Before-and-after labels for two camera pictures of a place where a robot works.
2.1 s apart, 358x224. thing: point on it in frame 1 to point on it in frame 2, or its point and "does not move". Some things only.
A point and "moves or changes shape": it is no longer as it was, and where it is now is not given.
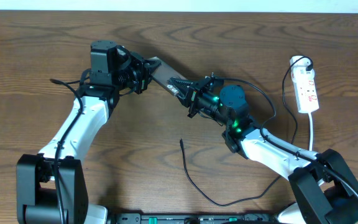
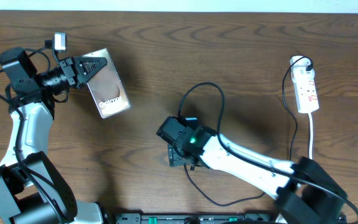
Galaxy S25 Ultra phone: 161,75 moves or changes shape
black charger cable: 309,68 does not move
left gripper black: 145,67 to 77,76
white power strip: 304,83 does not move
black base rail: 192,218 does not move
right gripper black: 185,99 to 174,156
